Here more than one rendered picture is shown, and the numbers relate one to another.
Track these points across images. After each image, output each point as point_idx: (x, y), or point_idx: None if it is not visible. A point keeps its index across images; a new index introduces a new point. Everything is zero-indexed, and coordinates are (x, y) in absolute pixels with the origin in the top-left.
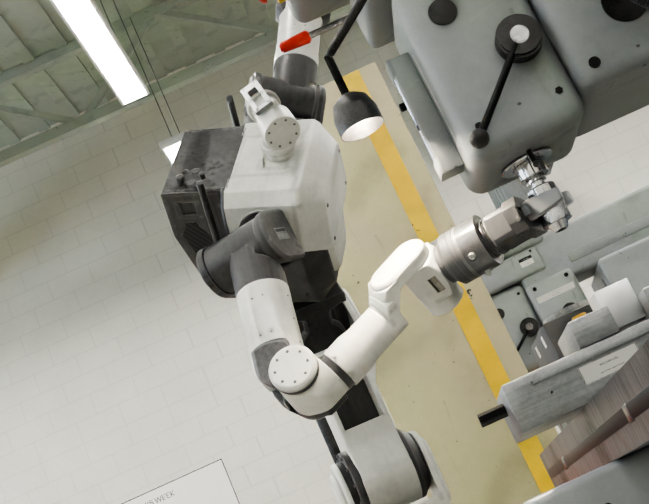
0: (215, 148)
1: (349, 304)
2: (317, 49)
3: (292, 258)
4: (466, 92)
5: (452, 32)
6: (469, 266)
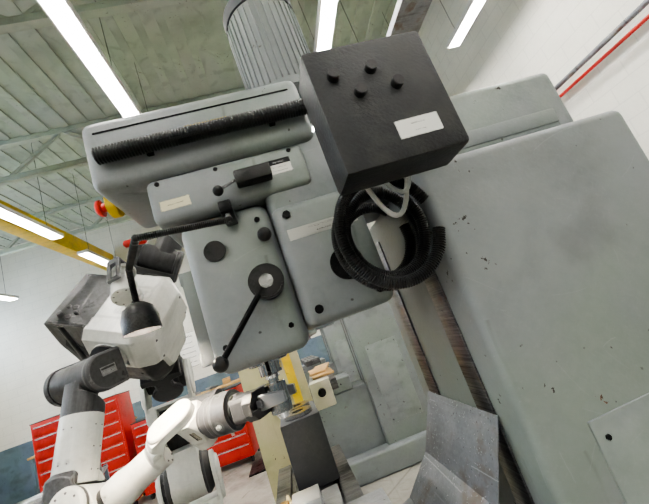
0: (96, 290)
1: (186, 372)
2: None
3: (113, 387)
4: (221, 318)
5: (219, 268)
6: (217, 433)
